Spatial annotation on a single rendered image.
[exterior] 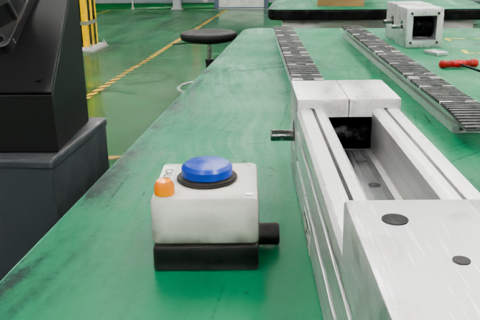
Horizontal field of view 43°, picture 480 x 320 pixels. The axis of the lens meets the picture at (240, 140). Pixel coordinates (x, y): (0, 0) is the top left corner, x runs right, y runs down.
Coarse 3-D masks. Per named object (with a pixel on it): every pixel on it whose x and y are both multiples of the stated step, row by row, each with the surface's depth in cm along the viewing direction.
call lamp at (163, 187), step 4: (156, 180) 45; (160, 180) 45; (164, 180) 45; (168, 180) 45; (156, 184) 45; (160, 184) 45; (164, 184) 45; (168, 184) 45; (172, 184) 45; (156, 188) 45; (160, 188) 45; (164, 188) 45; (168, 188) 45; (172, 188) 45; (156, 192) 45; (160, 192) 45; (164, 192) 45; (168, 192) 45; (172, 192) 45; (160, 196) 45; (164, 196) 45
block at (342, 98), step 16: (352, 80) 67; (368, 80) 67; (304, 96) 60; (320, 96) 60; (336, 96) 60; (352, 96) 60; (368, 96) 59; (384, 96) 59; (336, 112) 59; (352, 112) 59; (368, 112) 59; (336, 128) 61; (352, 128) 61; (368, 128) 61; (352, 144) 61; (368, 144) 61
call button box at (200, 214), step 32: (192, 192) 46; (224, 192) 46; (256, 192) 46; (160, 224) 45; (192, 224) 45; (224, 224) 45; (256, 224) 45; (160, 256) 46; (192, 256) 46; (224, 256) 46; (256, 256) 46
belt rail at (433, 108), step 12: (348, 36) 162; (360, 48) 145; (372, 60) 131; (384, 72) 119; (396, 72) 110; (408, 84) 104; (420, 96) 95; (432, 108) 89; (444, 120) 83; (456, 132) 80; (468, 132) 80
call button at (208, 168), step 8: (192, 160) 49; (200, 160) 49; (208, 160) 48; (216, 160) 48; (224, 160) 49; (184, 168) 47; (192, 168) 47; (200, 168) 47; (208, 168) 47; (216, 168) 47; (224, 168) 47; (184, 176) 47; (192, 176) 47; (200, 176) 46; (208, 176) 46; (216, 176) 46; (224, 176) 47
